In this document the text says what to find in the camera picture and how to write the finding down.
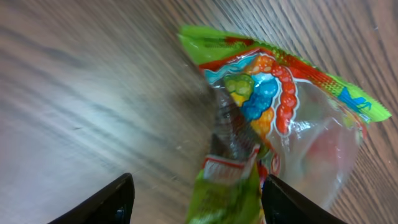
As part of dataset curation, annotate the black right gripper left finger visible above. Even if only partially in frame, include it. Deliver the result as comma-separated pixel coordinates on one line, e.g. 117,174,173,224
49,173,135,224

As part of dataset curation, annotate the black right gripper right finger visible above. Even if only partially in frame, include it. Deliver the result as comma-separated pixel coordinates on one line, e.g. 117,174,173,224
261,174,345,224

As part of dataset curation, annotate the green gummy candy bag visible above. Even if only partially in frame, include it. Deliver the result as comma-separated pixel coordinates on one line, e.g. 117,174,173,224
178,26,390,223

